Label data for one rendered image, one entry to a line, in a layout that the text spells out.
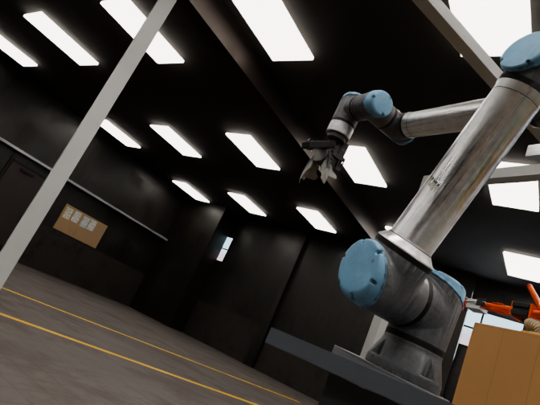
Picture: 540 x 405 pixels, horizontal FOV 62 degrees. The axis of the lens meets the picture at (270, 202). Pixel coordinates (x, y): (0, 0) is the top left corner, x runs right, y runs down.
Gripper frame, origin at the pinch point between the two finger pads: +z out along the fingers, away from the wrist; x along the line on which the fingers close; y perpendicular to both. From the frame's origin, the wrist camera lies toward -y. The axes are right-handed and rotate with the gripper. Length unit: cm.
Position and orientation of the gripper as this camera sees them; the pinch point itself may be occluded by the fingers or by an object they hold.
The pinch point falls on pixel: (308, 182)
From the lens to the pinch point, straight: 156.3
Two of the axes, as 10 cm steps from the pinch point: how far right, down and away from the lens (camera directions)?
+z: -4.3, 8.8, -2.0
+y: 7.7, 4.8, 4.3
